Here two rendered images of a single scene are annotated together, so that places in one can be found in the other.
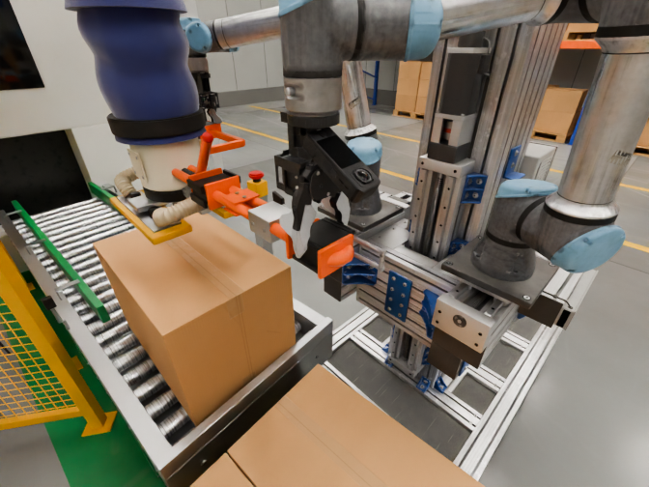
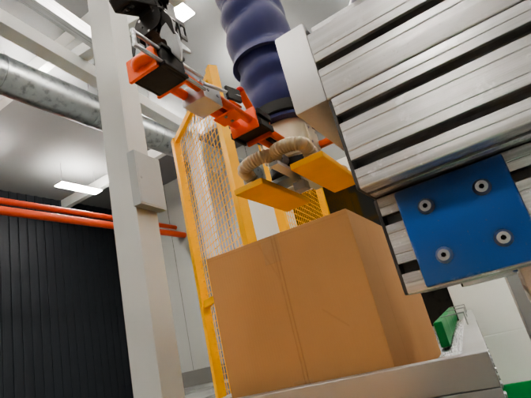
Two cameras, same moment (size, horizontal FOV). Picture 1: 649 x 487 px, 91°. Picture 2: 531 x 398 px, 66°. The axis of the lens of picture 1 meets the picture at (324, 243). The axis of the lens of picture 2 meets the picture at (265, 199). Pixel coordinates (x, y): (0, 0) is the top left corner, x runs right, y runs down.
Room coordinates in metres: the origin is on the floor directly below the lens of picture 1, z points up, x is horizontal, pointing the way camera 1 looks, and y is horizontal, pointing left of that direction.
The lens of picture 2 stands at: (0.36, -0.69, 0.72)
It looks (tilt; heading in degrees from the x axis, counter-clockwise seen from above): 18 degrees up; 71
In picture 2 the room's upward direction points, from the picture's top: 14 degrees counter-clockwise
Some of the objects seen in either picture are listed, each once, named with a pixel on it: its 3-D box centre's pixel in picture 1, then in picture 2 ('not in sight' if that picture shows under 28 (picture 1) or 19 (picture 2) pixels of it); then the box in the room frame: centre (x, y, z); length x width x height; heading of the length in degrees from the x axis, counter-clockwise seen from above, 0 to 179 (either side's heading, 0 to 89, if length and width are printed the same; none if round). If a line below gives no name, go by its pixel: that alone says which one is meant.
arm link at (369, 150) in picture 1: (363, 160); not in sight; (1.07, -0.13, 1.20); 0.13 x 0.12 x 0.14; 173
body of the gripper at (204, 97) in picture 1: (202, 91); not in sight; (1.25, 0.43, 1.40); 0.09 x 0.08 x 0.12; 46
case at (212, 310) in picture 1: (198, 300); (334, 310); (0.89, 0.46, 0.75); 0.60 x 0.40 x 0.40; 45
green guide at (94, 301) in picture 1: (41, 248); not in sight; (1.46, 1.53, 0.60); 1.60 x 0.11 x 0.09; 49
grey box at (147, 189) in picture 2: not in sight; (147, 182); (0.46, 1.37, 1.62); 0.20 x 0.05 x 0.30; 49
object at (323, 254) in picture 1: (319, 246); (156, 73); (0.44, 0.01, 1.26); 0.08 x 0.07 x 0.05; 45
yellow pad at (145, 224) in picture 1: (146, 208); (274, 192); (0.81, 0.49, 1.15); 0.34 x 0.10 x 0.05; 45
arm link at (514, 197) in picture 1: (522, 208); not in sight; (0.70, -0.47, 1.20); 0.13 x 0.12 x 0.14; 12
